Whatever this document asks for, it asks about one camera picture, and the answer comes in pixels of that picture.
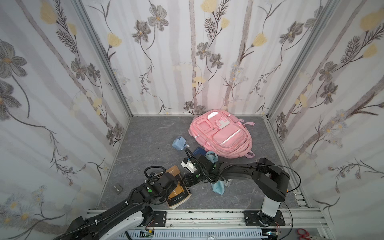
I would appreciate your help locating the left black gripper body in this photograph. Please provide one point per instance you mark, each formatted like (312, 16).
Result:
(179, 186)

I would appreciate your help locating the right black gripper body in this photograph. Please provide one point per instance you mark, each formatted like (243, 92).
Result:
(198, 162)

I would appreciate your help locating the brown and black book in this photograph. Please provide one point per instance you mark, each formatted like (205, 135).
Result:
(181, 193)

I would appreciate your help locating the pink backpack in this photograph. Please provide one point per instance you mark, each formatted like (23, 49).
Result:
(223, 133)

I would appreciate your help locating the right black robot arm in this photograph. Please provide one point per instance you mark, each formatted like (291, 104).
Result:
(271, 179)

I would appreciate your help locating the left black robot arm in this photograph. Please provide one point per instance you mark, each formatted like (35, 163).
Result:
(138, 203)

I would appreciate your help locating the teal pencil case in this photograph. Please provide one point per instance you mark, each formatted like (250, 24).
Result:
(218, 187)

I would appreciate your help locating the clear plastic case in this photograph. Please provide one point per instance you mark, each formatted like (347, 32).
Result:
(227, 183)

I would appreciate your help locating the light blue pencil sharpener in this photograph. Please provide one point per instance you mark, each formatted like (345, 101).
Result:
(180, 143)

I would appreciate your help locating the blue book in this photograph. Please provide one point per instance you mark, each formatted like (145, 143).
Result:
(199, 151)

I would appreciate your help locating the red scissors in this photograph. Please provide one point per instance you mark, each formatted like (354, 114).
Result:
(303, 234)

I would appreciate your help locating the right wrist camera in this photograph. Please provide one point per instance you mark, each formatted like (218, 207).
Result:
(188, 165)

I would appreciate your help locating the white cable duct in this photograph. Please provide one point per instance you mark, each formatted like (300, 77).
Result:
(215, 234)

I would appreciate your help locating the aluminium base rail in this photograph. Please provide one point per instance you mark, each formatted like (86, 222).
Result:
(311, 220)

